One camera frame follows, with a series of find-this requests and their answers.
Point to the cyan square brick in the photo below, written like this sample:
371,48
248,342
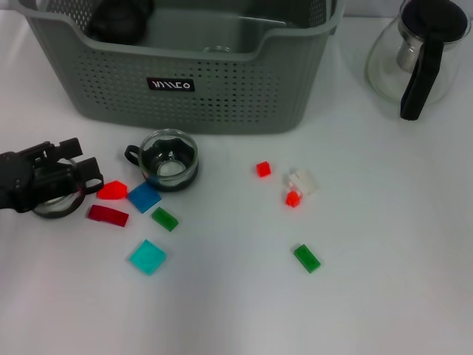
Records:
147,257

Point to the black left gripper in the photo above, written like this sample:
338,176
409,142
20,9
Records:
18,177

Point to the green rectangular brick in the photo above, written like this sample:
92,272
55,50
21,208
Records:
306,259
164,219

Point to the white toy brick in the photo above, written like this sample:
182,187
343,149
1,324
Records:
305,183

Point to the orange-red wedge brick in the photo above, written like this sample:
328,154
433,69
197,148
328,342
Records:
112,190

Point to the grey perforated storage bin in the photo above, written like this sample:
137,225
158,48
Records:
221,103

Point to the blue square brick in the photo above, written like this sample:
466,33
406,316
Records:
144,197

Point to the black ceramic teapot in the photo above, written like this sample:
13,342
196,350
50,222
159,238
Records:
114,22

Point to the small red cube brick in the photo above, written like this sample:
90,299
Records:
292,199
263,170

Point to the dark red long brick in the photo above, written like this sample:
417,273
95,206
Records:
107,215

